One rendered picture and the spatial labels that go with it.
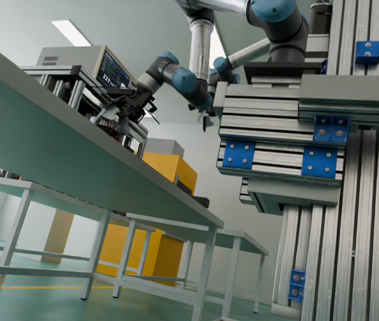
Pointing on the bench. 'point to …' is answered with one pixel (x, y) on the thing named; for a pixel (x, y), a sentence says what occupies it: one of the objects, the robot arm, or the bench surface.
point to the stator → (107, 126)
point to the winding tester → (62, 59)
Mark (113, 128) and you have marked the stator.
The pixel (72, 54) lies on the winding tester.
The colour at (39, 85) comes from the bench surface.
